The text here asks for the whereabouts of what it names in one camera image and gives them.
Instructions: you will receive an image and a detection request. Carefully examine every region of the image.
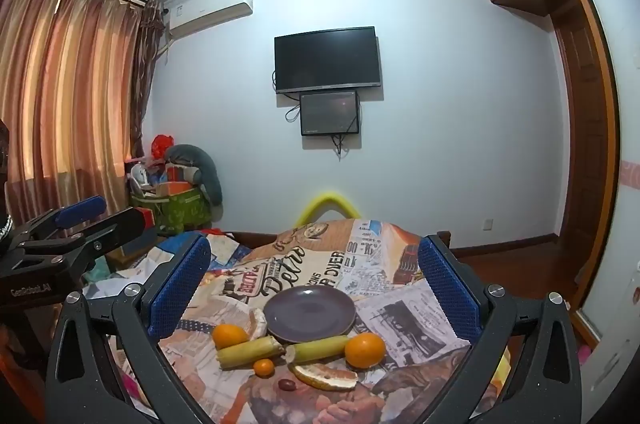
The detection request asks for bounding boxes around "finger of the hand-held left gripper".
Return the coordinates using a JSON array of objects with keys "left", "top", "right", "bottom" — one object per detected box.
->
[
  {"left": 22, "top": 206, "right": 147, "bottom": 272},
  {"left": 19, "top": 195, "right": 108, "bottom": 241}
]

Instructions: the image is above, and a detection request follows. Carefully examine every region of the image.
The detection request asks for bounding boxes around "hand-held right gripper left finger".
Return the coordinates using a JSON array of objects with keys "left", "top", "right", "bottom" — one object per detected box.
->
[{"left": 45, "top": 231, "right": 213, "bottom": 424}]

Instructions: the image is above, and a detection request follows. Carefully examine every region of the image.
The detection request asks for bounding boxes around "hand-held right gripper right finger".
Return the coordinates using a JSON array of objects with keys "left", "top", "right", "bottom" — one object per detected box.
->
[{"left": 417, "top": 233, "right": 583, "bottom": 424}]

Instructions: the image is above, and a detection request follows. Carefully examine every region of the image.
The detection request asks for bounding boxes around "orange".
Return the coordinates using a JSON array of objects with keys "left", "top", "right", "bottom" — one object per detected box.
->
[
  {"left": 345, "top": 332, "right": 387, "bottom": 370},
  {"left": 211, "top": 324, "right": 250, "bottom": 351}
]

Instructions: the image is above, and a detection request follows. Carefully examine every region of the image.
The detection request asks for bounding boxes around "small pomelo segment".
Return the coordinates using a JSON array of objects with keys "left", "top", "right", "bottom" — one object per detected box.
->
[{"left": 248, "top": 308, "right": 269, "bottom": 341}]

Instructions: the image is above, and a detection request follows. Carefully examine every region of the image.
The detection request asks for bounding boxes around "peeled sugarcane piece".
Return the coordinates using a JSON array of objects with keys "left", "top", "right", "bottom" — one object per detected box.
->
[
  {"left": 216, "top": 336, "right": 281, "bottom": 370},
  {"left": 285, "top": 335, "right": 352, "bottom": 364}
]

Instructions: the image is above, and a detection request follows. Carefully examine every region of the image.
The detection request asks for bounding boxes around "dark purple plate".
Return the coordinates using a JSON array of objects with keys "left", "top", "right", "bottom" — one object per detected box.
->
[{"left": 263, "top": 286, "right": 357, "bottom": 345}]

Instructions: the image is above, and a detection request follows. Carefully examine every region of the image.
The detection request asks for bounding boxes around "large pomelo segment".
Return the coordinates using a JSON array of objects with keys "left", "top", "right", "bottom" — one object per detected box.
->
[{"left": 290, "top": 363, "right": 359, "bottom": 391}]

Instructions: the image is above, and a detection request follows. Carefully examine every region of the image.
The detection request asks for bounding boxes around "dark blue flat box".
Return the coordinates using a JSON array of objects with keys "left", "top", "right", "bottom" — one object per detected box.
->
[{"left": 122, "top": 231, "right": 161, "bottom": 257}]

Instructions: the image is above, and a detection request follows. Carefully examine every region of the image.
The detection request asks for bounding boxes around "blue white patterned quilt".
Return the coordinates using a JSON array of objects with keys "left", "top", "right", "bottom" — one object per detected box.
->
[{"left": 82, "top": 231, "right": 256, "bottom": 299}]

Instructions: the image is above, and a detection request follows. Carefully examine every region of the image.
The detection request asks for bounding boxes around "orange cardboard box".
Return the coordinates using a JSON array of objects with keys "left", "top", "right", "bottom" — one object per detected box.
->
[{"left": 156, "top": 180, "right": 195, "bottom": 199}]

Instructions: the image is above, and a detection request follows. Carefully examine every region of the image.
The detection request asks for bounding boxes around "green storage box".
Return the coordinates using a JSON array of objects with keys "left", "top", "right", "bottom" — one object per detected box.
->
[{"left": 131, "top": 186, "right": 212, "bottom": 235}]

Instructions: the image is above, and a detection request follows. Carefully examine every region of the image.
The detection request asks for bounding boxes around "red plastic bag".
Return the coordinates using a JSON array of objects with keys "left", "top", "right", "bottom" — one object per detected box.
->
[{"left": 151, "top": 135, "right": 176, "bottom": 159}]

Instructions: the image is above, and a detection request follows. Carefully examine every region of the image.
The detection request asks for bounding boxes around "grey plush pillow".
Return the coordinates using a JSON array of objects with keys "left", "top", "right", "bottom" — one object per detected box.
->
[{"left": 164, "top": 144, "right": 223, "bottom": 206}]

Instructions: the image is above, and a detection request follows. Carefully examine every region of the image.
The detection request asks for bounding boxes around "newspaper printed blanket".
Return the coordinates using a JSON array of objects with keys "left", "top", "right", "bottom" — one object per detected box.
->
[{"left": 82, "top": 216, "right": 511, "bottom": 424}]

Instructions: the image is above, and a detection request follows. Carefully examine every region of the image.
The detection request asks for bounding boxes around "orange striped curtain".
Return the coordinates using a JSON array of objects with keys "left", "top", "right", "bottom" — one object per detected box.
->
[{"left": 0, "top": 0, "right": 148, "bottom": 235}]

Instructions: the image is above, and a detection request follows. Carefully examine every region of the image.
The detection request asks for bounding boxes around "brown patterned curtain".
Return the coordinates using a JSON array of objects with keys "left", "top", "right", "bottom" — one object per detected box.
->
[{"left": 127, "top": 0, "right": 167, "bottom": 165}]

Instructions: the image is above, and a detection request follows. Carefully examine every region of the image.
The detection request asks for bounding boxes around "white air conditioner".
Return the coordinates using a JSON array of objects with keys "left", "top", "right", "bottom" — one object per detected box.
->
[{"left": 162, "top": 0, "right": 254, "bottom": 40}]

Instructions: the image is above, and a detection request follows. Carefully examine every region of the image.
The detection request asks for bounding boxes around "white cabinet door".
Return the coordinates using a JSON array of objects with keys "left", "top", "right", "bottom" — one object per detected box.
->
[{"left": 557, "top": 0, "right": 640, "bottom": 405}]

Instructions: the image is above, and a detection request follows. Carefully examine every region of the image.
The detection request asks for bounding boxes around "yellow foam ring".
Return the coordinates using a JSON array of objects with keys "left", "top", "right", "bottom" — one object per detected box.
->
[{"left": 295, "top": 190, "right": 358, "bottom": 227}]

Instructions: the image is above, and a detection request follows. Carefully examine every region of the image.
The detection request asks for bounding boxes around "small black wall monitor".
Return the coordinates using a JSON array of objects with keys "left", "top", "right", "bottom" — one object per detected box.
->
[{"left": 300, "top": 90, "right": 361, "bottom": 137}]

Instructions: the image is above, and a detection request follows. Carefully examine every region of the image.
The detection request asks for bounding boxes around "black wall television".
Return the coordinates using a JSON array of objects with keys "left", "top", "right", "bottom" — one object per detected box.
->
[{"left": 274, "top": 26, "right": 383, "bottom": 94}]

